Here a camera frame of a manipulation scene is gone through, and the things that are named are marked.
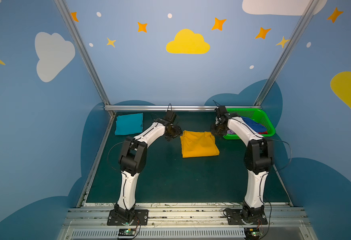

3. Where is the yellow printed t-shirt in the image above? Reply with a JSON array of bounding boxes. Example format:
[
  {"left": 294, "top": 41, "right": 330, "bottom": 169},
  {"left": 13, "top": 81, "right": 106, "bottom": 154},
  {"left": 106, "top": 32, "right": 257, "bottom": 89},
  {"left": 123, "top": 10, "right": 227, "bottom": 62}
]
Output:
[{"left": 180, "top": 131, "right": 220, "bottom": 158}]

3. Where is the green plastic laundry basket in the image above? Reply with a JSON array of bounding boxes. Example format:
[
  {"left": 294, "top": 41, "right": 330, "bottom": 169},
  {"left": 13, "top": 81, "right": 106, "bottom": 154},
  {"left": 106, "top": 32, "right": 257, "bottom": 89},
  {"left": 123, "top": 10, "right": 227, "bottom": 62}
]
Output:
[{"left": 227, "top": 108, "right": 276, "bottom": 137}]

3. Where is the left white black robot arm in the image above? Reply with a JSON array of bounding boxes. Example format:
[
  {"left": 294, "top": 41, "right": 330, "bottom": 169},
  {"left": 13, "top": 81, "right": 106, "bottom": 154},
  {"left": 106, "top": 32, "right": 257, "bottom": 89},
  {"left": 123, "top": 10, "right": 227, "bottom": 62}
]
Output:
[{"left": 108, "top": 104, "right": 182, "bottom": 226}]

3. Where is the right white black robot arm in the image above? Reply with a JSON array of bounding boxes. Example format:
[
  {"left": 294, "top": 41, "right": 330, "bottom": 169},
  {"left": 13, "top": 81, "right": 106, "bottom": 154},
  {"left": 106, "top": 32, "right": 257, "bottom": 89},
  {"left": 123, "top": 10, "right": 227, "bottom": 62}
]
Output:
[{"left": 211, "top": 104, "right": 275, "bottom": 225}]

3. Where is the lavender t-shirt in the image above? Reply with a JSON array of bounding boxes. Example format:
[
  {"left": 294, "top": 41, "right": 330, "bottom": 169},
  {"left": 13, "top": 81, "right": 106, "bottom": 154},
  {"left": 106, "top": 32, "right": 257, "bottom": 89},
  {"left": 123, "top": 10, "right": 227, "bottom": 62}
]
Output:
[{"left": 227, "top": 130, "right": 236, "bottom": 135}]

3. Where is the blue t-shirt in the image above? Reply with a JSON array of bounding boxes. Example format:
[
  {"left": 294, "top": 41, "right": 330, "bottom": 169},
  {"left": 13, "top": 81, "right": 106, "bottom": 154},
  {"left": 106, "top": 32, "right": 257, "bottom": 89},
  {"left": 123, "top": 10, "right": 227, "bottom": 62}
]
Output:
[{"left": 242, "top": 117, "right": 267, "bottom": 133}]

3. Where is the folded teal t-shirt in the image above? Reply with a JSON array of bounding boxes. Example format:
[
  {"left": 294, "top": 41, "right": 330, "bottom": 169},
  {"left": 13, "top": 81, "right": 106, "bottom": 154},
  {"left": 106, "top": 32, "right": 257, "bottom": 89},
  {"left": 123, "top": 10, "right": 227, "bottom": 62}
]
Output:
[{"left": 114, "top": 113, "right": 143, "bottom": 136}]

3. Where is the right green circuit board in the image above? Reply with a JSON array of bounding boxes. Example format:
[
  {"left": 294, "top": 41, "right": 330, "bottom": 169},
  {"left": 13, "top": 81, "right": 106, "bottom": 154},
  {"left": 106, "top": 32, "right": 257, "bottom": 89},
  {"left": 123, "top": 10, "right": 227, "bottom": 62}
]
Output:
[{"left": 244, "top": 228, "right": 262, "bottom": 240}]

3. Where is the green circuit board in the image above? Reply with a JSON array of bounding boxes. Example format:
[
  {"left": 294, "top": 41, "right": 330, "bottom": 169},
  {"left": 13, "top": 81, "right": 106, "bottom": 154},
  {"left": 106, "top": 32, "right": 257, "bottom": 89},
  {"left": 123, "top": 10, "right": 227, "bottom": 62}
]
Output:
[
  {"left": 117, "top": 228, "right": 137, "bottom": 240},
  {"left": 244, "top": 228, "right": 262, "bottom": 240}
]

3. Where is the left green circuit board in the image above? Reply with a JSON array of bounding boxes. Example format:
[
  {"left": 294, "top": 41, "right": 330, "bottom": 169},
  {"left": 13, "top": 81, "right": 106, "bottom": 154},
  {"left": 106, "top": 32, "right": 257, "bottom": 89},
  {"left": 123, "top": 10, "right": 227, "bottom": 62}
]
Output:
[{"left": 117, "top": 228, "right": 137, "bottom": 240}]

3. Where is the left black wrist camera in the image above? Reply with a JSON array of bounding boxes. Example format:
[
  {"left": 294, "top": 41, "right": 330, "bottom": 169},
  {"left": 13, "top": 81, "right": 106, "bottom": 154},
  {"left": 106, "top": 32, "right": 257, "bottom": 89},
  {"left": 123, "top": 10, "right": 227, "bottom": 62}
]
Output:
[{"left": 163, "top": 110, "right": 177, "bottom": 124}]

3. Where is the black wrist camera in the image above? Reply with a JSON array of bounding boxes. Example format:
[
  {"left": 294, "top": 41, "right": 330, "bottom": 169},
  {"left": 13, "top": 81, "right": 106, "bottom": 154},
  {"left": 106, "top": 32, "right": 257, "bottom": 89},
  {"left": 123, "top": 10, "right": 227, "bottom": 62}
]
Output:
[
  {"left": 163, "top": 110, "right": 177, "bottom": 124},
  {"left": 215, "top": 106, "right": 228, "bottom": 123}
]

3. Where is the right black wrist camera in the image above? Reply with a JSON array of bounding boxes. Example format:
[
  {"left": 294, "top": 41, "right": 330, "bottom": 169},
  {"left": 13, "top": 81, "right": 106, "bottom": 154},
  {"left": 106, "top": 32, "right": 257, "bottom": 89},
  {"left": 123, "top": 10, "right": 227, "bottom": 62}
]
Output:
[{"left": 215, "top": 106, "right": 228, "bottom": 123}]

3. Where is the horizontal aluminium frame bar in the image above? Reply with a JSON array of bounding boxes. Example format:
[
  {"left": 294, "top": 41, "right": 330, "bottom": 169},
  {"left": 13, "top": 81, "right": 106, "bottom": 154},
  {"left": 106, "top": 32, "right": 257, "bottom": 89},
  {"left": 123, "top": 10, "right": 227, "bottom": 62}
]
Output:
[{"left": 104, "top": 104, "right": 262, "bottom": 113}]

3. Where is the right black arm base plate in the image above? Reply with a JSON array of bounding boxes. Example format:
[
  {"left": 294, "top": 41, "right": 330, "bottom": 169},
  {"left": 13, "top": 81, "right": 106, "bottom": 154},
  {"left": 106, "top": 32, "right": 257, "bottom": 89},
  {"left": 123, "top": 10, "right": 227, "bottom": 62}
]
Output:
[{"left": 223, "top": 208, "right": 268, "bottom": 225}]

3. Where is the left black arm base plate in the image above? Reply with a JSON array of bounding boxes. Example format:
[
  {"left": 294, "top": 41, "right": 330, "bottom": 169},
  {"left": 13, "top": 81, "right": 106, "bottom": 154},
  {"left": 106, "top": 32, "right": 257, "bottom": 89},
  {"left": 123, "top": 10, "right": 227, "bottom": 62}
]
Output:
[{"left": 106, "top": 210, "right": 149, "bottom": 226}]

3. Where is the right side table rail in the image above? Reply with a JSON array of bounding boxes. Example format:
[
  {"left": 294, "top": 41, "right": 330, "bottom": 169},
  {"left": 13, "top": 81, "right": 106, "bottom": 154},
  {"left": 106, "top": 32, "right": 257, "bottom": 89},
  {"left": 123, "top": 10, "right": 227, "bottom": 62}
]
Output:
[{"left": 272, "top": 171, "right": 295, "bottom": 207}]

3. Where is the table rail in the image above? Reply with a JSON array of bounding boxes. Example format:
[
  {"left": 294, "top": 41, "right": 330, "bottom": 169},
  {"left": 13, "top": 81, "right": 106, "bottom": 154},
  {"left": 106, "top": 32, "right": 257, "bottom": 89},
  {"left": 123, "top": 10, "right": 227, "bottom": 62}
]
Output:
[
  {"left": 272, "top": 171, "right": 295, "bottom": 207},
  {"left": 75, "top": 117, "right": 114, "bottom": 208}
]

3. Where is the left side table rail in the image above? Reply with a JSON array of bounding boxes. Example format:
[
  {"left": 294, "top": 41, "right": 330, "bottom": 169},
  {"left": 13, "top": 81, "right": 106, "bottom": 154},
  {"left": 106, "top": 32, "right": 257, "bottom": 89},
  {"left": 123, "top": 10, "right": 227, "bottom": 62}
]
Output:
[{"left": 75, "top": 117, "right": 114, "bottom": 208}]

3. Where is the aluminium mounting rail base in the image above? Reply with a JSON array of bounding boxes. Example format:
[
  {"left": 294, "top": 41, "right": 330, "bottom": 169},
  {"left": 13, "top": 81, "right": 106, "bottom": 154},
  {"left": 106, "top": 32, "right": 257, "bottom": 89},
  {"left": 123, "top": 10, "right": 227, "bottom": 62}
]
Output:
[{"left": 58, "top": 203, "right": 317, "bottom": 240}]

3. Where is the left aluminium frame post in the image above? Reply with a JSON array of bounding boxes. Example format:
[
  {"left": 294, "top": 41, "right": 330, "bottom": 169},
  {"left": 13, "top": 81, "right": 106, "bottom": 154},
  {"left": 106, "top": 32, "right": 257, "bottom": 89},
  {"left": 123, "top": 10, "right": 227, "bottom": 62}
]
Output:
[{"left": 54, "top": 0, "right": 115, "bottom": 118}]

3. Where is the aluminium frame post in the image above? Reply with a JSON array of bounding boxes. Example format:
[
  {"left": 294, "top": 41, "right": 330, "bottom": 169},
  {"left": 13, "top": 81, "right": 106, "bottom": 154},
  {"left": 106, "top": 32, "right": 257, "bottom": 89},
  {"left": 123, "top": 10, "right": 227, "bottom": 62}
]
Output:
[
  {"left": 253, "top": 0, "right": 320, "bottom": 108},
  {"left": 54, "top": 0, "right": 115, "bottom": 118}
]

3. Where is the right aluminium frame post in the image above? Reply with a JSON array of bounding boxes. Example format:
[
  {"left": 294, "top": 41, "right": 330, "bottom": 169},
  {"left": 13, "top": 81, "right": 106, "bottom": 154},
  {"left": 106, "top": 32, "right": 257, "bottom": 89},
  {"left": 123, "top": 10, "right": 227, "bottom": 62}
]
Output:
[{"left": 253, "top": 0, "right": 320, "bottom": 108}]

